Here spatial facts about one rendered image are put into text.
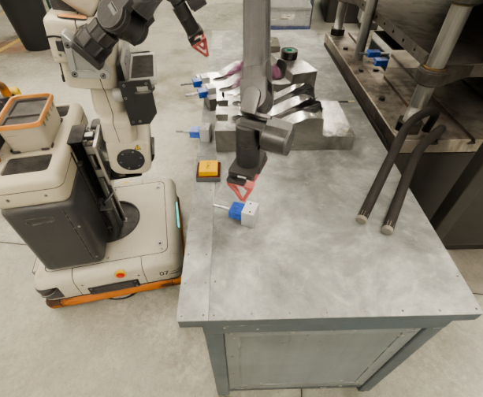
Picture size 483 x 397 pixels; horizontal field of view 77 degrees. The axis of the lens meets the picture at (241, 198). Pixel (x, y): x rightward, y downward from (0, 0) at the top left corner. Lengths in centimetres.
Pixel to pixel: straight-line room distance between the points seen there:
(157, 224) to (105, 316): 51
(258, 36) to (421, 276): 69
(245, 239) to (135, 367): 94
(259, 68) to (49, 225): 99
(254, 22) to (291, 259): 56
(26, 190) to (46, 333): 82
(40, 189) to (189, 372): 96
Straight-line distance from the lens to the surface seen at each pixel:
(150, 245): 154
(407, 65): 177
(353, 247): 89
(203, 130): 116
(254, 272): 79
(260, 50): 71
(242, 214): 84
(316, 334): 93
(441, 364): 178
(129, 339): 165
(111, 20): 90
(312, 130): 112
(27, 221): 138
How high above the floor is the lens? 148
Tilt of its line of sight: 45 degrees down
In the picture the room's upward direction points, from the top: straight up
